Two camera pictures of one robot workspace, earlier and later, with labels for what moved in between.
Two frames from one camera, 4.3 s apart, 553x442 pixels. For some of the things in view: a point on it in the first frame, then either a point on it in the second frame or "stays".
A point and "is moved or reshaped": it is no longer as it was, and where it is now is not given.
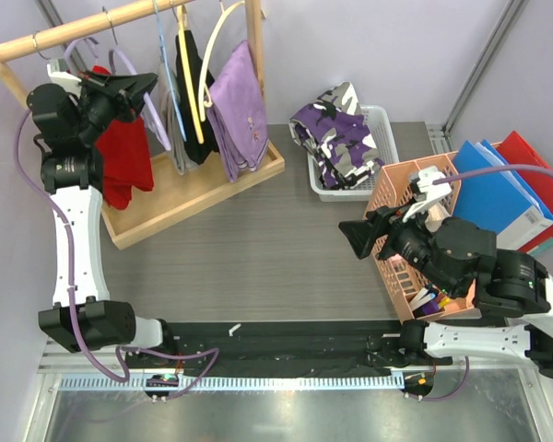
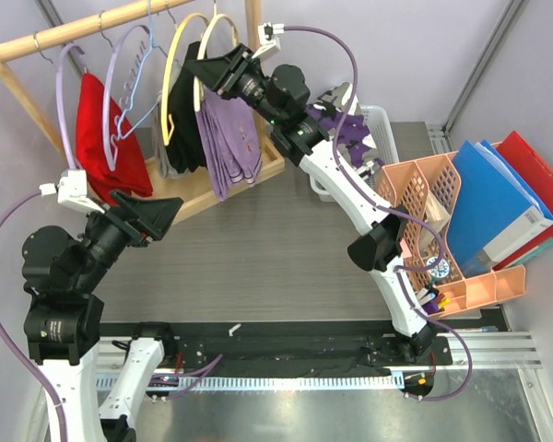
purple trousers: x=236 y=115 is moved or reshaped
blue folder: x=498 y=203 stays
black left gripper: x=125 y=94 -> x=142 y=218
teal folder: x=547 y=244 stays
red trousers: x=124 y=153 stays
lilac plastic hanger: x=147 y=107 -> x=124 y=58
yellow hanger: x=183 y=29 -> x=168 y=135
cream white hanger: x=204 y=96 is moved or reshaped
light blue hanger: x=170 y=74 -> x=144 y=115
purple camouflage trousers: x=335 y=133 stays
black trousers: x=197 y=151 -> x=184 y=154
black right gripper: x=385 y=221 -> x=223 y=74
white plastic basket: x=376 y=118 stays
